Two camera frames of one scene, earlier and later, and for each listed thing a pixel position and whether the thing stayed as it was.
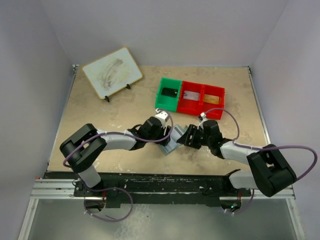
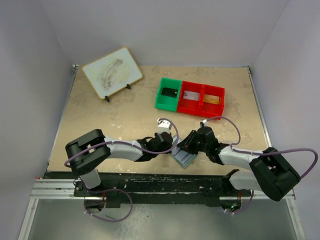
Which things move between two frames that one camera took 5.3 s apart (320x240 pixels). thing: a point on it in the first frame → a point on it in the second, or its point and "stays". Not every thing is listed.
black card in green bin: [169, 92] stays
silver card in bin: [191, 95] stays
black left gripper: [161, 129] → [168, 148]
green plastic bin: [166, 102] stays
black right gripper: [193, 130] → [187, 143]
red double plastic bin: [195, 99] stays
